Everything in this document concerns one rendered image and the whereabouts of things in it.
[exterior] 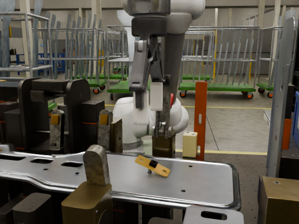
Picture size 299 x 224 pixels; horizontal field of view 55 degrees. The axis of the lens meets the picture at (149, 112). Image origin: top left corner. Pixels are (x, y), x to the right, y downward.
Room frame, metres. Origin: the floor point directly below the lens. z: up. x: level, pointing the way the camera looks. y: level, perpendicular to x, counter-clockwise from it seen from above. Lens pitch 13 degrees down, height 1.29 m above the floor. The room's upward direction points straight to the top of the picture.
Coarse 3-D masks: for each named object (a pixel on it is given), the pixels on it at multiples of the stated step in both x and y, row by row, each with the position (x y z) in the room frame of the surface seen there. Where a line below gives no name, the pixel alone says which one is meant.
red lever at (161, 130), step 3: (171, 93) 0.88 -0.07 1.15; (171, 96) 0.87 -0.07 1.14; (171, 99) 0.86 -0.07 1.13; (171, 102) 0.85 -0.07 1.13; (171, 105) 0.85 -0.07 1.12; (162, 123) 0.79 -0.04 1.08; (165, 123) 0.79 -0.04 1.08; (162, 126) 0.78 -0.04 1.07; (165, 126) 0.78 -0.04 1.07; (159, 129) 0.77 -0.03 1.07; (162, 129) 0.77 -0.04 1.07; (165, 129) 0.77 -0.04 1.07; (159, 132) 0.77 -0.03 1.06; (162, 132) 0.76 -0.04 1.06
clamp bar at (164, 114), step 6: (168, 78) 0.78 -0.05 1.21; (168, 84) 0.78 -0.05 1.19; (168, 90) 0.77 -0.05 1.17; (168, 96) 0.77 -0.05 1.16; (162, 102) 0.78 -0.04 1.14; (168, 102) 0.77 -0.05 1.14; (162, 108) 0.78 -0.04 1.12; (168, 108) 0.77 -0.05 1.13; (156, 114) 0.77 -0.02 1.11; (162, 114) 0.78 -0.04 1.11; (168, 114) 0.76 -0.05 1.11; (156, 120) 0.77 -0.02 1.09; (162, 120) 0.78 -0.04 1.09; (168, 120) 0.76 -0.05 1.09; (156, 126) 0.77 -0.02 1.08; (168, 126) 0.76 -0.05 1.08; (156, 132) 0.76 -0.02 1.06
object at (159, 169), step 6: (138, 156) 0.65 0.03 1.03; (138, 162) 0.63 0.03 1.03; (144, 162) 0.63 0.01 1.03; (150, 162) 0.63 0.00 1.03; (156, 162) 0.64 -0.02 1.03; (150, 168) 0.62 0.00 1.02; (156, 168) 0.62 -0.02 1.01; (162, 168) 0.63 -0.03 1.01; (168, 168) 0.64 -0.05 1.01; (162, 174) 0.61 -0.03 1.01; (168, 174) 0.62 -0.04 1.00
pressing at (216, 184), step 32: (0, 160) 0.71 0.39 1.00; (32, 160) 0.72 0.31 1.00; (64, 160) 0.71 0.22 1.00; (128, 160) 0.71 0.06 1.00; (160, 160) 0.71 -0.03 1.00; (192, 160) 0.70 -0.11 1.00; (64, 192) 0.56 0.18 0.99; (128, 192) 0.54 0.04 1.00; (160, 192) 0.54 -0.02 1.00; (192, 192) 0.54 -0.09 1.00; (224, 192) 0.54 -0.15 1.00
